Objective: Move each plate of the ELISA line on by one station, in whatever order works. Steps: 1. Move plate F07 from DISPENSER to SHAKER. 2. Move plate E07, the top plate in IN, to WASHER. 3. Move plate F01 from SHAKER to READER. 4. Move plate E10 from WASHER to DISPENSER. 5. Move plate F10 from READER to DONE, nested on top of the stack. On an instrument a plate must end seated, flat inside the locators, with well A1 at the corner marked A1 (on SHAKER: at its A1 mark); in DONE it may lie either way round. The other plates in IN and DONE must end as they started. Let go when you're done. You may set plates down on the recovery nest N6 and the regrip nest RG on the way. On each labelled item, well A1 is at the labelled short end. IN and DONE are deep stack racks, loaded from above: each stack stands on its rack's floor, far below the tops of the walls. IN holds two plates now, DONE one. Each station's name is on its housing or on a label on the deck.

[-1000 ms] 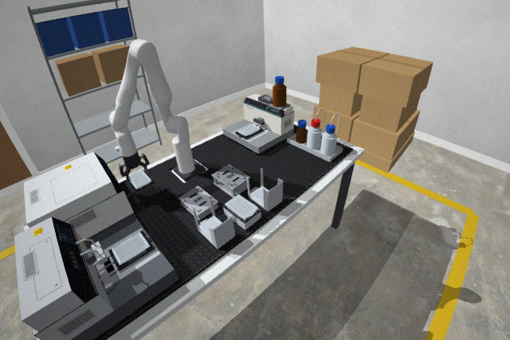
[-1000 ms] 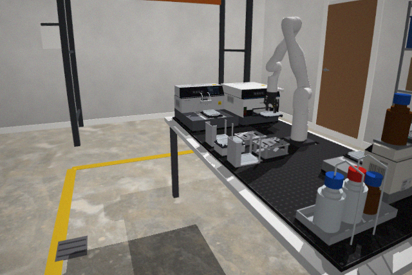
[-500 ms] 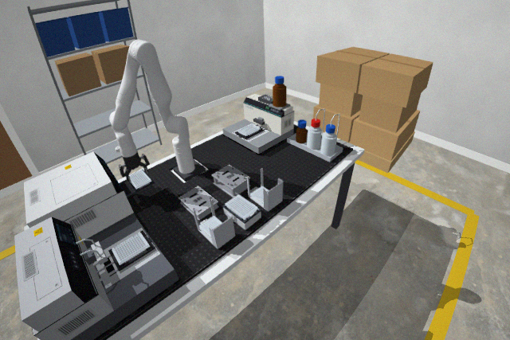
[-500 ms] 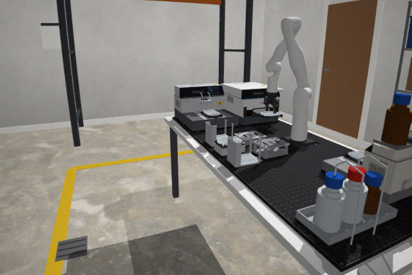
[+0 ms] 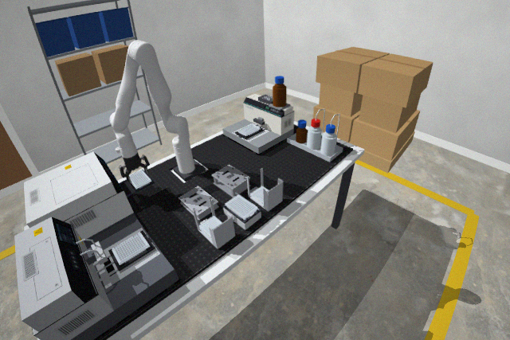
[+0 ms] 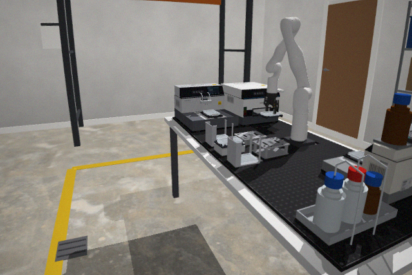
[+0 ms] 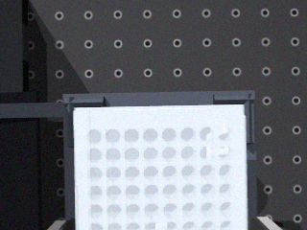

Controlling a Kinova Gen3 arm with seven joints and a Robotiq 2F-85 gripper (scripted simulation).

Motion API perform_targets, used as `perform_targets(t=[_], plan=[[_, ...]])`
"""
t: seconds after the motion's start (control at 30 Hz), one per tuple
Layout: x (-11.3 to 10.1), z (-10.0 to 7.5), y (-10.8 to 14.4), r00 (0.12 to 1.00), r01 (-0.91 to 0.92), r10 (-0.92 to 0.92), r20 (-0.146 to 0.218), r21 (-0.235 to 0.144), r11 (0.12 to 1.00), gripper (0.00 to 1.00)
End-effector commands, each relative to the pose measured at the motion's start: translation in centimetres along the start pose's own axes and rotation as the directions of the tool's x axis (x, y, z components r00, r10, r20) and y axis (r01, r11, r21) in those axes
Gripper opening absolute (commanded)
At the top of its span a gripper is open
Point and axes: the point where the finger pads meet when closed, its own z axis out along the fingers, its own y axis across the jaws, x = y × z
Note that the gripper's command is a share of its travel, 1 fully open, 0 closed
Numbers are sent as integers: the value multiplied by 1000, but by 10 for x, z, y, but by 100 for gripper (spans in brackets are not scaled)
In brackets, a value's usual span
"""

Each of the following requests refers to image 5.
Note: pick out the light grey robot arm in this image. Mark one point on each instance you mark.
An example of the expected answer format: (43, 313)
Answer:
(144, 54)

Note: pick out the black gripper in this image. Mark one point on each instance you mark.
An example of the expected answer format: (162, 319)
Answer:
(135, 163)

